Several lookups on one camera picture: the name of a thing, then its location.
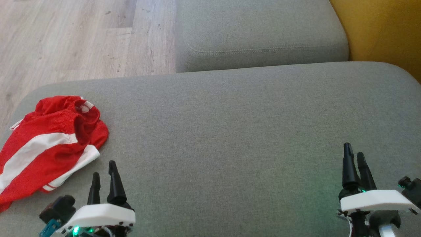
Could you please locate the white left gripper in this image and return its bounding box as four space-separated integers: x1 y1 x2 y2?
55 160 136 237

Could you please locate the red shirt with white sleeves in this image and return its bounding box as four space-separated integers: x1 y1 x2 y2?
0 95 109 213

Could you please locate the wide grey sofa seat cushion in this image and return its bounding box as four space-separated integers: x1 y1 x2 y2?
174 0 350 73

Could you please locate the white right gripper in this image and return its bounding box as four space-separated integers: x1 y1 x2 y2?
337 143 421 237

